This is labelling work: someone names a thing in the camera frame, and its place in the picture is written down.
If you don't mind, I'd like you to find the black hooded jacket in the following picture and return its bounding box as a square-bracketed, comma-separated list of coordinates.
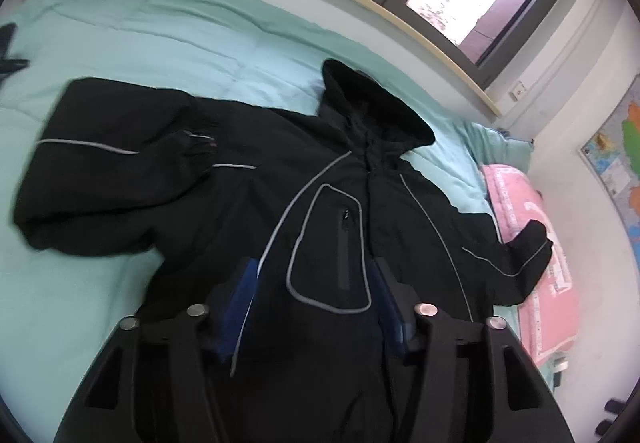
[13, 59, 552, 442]

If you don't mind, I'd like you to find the pink elephant pillow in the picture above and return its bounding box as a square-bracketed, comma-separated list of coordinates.
[479, 162, 577, 367]

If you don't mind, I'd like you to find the green pillow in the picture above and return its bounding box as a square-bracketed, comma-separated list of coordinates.
[460, 122, 534, 172]

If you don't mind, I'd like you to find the world map poster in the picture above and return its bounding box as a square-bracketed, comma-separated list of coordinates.
[580, 76, 640, 262]

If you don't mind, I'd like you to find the mint green quilt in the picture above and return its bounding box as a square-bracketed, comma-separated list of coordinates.
[0, 0, 536, 443]

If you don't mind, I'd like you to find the phone on selfie stick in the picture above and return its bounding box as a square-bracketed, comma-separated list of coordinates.
[0, 23, 29, 84]

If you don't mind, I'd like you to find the white wall socket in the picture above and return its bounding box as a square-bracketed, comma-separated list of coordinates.
[509, 80, 527, 102]

